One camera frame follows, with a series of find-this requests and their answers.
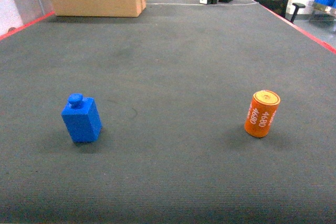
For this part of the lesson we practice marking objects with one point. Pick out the red conveyor side rail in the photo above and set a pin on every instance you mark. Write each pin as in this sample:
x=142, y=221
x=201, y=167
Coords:
x=321, y=32

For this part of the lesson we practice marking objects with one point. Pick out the stainless steel shelf rack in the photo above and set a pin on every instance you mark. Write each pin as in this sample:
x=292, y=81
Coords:
x=321, y=12

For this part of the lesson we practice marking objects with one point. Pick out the orange cylindrical cap 4680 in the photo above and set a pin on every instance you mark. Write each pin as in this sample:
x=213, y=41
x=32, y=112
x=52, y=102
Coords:
x=261, y=113

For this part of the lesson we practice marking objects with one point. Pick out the blue bottle-shaped block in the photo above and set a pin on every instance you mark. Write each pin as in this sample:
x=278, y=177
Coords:
x=81, y=118

